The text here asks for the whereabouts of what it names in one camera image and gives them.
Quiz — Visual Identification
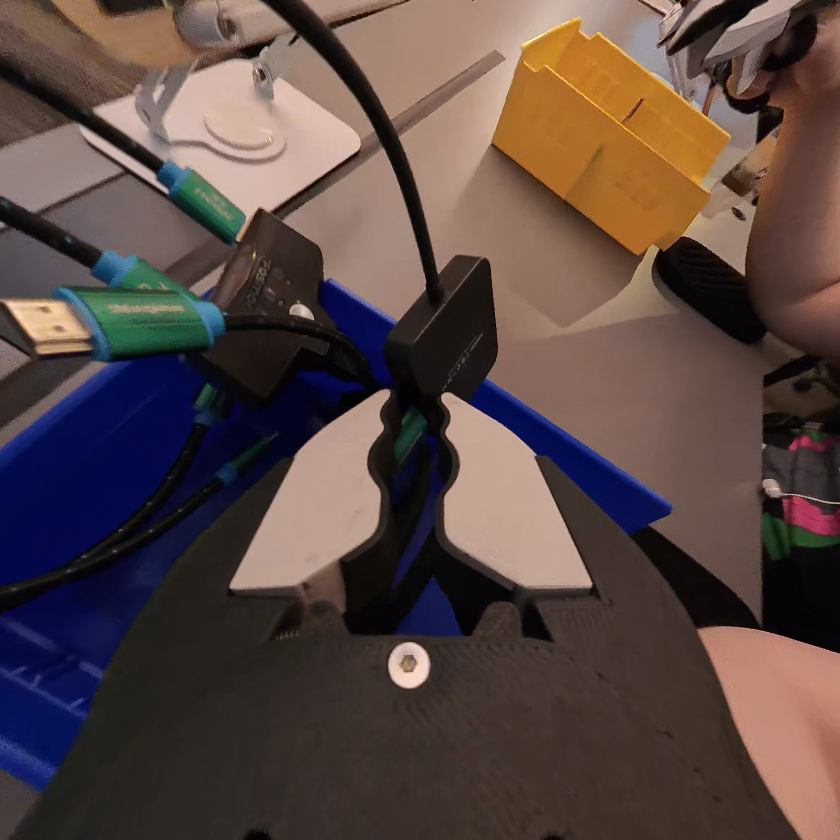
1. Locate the person's bare leg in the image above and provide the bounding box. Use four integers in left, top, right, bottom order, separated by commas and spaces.
696, 625, 840, 840

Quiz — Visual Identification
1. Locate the yellow plastic bin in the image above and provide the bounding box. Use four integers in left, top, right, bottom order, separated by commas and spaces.
491, 16, 732, 256

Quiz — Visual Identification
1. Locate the person's right forearm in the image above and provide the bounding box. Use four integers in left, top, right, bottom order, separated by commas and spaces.
745, 112, 840, 358

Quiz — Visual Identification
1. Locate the person's right hand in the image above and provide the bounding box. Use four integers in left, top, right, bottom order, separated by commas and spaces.
784, 13, 840, 126

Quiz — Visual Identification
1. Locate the colourful printed clothing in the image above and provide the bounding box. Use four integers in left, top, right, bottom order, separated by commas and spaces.
761, 357, 840, 634

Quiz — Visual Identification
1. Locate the thin black adapter cable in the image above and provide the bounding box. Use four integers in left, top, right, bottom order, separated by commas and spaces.
259, 0, 444, 304

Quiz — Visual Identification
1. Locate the black hdmi switch box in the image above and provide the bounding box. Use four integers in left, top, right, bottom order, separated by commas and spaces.
197, 209, 339, 400

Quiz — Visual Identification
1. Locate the blue plastic bin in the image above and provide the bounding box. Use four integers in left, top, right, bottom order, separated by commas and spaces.
0, 279, 673, 791

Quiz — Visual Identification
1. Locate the black mesh wrist rest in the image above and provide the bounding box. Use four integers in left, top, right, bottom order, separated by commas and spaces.
656, 236, 769, 345

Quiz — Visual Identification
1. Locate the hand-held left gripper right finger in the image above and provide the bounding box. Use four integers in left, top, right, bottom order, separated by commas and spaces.
434, 392, 596, 601

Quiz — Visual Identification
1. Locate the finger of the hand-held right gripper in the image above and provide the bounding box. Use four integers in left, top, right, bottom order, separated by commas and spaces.
658, 0, 818, 67

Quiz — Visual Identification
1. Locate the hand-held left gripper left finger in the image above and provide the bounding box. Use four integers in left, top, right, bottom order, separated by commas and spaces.
228, 388, 401, 608

